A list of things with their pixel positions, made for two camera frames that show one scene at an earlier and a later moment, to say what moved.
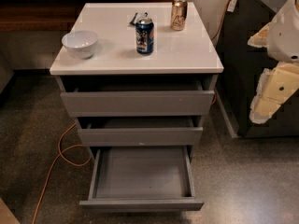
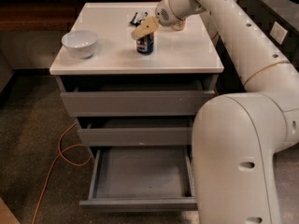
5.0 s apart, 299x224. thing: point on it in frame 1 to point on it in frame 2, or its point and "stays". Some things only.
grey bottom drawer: (142, 178) stays
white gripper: (285, 39) to (163, 13)
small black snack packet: (137, 17) stays
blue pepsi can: (145, 35) stays
